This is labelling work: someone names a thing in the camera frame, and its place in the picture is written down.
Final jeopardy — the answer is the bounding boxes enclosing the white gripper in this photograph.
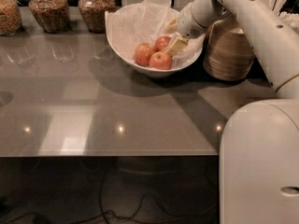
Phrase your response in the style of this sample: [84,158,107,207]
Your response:
[164,0,228,57]

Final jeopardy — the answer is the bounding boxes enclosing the red apple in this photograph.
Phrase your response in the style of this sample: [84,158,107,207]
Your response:
[149,51,172,70]
[155,35,171,51]
[134,43,158,67]

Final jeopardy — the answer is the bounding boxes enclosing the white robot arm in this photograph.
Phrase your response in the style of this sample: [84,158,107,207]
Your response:
[177,0,299,224]

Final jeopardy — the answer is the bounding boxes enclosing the white ceramic bowl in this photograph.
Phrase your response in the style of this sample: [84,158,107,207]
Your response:
[105,2,205,78]

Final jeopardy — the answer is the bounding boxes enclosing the white tissue paper liner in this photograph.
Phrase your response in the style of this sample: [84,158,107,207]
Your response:
[105,0,205,77]

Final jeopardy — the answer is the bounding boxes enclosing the front stack paper bowls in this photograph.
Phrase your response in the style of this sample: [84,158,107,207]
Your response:
[203,16,255,82]

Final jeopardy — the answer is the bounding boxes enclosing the right glass cereal jar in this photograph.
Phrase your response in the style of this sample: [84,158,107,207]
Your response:
[78,0,116,33]

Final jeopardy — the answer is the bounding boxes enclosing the glass cereal jar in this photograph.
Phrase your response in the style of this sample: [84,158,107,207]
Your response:
[29,0,70,34]
[78,0,116,33]
[0,0,22,35]

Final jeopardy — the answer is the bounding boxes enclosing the white plastic cutlery bunch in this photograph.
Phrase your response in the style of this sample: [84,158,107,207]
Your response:
[262,0,299,34]

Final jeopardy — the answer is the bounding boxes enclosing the middle glass cereal jar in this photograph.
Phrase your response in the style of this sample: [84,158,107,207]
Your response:
[29,0,70,34]

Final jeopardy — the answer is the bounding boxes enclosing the left glass cereal jar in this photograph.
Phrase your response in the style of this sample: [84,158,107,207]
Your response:
[0,0,22,35]

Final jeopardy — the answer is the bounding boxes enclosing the black floor cable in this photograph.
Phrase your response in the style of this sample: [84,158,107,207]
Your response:
[0,161,219,224]

